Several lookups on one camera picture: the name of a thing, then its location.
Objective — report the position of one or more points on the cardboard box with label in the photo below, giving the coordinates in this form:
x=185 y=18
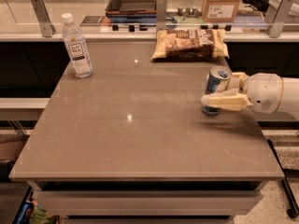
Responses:
x=219 y=10

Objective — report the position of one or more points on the yellow brown chip bag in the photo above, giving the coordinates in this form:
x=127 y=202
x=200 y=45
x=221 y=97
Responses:
x=190 y=44

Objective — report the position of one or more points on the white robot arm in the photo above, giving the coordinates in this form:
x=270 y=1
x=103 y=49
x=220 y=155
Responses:
x=289 y=101

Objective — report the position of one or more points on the blue can in bin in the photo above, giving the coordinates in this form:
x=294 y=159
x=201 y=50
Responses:
x=23 y=217

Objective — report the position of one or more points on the clear plastic water bottle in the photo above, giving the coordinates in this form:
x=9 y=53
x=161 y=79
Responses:
x=76 y=47

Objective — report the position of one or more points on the open dark tray box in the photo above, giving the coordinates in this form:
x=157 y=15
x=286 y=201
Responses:
x=131 y=8

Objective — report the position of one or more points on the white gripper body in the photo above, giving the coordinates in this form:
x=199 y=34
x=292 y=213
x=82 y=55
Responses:
x=265 y=92

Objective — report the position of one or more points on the left metal glass bracket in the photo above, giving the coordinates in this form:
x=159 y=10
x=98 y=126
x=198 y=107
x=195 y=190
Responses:
x=46 y=27

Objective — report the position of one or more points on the middle metal glass bracket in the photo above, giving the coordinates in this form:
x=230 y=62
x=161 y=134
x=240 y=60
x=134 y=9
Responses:
x=160 y=14

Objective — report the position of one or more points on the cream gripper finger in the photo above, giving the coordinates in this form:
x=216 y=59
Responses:
x=237 y=80
x=228 y=100

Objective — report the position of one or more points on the white table drawer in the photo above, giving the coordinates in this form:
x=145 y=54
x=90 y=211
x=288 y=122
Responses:
x=148 y=203

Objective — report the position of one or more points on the redbull can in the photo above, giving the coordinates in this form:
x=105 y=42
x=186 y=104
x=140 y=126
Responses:
x=218 y=77

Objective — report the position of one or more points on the green bag in bin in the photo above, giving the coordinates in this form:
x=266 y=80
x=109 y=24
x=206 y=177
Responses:
x=41 y=216

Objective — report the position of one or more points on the right metal glass bracket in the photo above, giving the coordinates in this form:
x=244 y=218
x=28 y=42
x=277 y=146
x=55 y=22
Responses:
x=281 y=16

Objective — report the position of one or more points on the metal glass bracket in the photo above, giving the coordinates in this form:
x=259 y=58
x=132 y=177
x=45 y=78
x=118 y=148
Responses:
x=281 y=16
x=46 y=27
x=160 y=14

